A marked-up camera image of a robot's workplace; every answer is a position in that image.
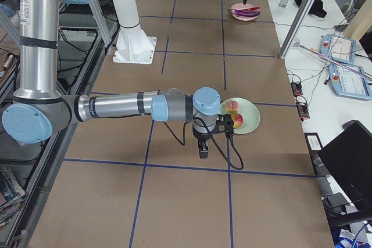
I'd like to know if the pink plate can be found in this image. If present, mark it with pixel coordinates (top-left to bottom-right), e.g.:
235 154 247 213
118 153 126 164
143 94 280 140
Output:
228 3 260 21

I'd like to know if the black laptop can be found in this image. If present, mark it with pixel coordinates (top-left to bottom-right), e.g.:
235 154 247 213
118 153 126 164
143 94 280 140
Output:
318 121 371 210

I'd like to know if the stack of magazines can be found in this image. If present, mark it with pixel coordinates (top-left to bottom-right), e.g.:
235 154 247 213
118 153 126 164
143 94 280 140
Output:
1 165 26 227

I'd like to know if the red chili pepper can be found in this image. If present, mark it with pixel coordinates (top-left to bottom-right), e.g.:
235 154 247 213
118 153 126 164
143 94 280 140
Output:
242 6 260 12

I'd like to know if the far blue teach pendant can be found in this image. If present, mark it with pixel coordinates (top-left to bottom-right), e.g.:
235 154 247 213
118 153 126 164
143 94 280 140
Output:
320 34 356 64

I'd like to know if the aluminium frame post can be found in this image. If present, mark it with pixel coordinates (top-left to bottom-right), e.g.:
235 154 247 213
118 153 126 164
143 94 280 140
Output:
278 0 314 59

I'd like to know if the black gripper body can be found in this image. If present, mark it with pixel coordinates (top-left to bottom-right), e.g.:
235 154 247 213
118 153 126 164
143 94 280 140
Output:
192 131 212 147

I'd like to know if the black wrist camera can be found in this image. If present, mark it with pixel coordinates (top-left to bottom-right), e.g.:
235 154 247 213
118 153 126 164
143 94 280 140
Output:
212 114 234 138

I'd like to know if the red yellow apple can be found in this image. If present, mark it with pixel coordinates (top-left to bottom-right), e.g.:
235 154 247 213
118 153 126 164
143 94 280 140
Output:
231 113 244 129

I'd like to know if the green plate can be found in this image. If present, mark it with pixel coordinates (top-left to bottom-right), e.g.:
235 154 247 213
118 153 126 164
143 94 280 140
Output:
220 98 260 134

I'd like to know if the purple eggplant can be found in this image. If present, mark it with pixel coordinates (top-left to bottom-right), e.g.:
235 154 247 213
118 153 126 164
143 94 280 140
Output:
228 9 260 17

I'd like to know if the pink peach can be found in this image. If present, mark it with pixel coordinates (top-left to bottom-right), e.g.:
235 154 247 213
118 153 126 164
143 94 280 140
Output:
225 100 239 114

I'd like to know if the near blue teach pendant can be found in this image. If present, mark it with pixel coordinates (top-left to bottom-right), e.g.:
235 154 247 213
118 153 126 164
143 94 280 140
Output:
328 63 371 100

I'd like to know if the blue teach pendant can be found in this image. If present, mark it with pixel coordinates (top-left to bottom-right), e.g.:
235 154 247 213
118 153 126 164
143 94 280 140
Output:
320 34 356 64
328 63 371 100

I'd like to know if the white label card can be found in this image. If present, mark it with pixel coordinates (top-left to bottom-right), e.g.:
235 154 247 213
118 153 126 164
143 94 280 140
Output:
307 135 322 150

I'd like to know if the black bag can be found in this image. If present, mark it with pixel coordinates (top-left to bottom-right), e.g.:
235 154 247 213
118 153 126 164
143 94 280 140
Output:
294 0 328 18

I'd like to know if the orange black power strip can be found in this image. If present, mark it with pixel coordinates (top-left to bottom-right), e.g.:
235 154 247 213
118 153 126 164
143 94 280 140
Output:
291 81 310 122

